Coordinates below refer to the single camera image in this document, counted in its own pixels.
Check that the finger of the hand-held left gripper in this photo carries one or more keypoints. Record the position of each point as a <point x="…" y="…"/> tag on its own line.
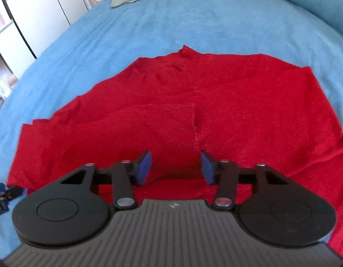
<point x="5" y="193"/>

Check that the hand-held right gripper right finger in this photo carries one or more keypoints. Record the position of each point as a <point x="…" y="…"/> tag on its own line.
<point x="208" y="168"/>

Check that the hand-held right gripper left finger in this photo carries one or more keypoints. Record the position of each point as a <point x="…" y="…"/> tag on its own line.
<point x="143" y="167"/>

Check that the red knit sweater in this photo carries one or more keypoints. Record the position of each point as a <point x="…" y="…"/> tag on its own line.
<point x="243" y="111"/>

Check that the white shelf unit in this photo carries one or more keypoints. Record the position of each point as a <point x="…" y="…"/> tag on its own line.
<point x="0" y="69"/>

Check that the blue bed blanket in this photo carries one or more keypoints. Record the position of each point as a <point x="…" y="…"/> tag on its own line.
<point x="132" y="33"/>

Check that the white wardrobe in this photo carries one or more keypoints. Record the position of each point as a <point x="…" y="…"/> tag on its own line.
<point x="43" y="11"/>

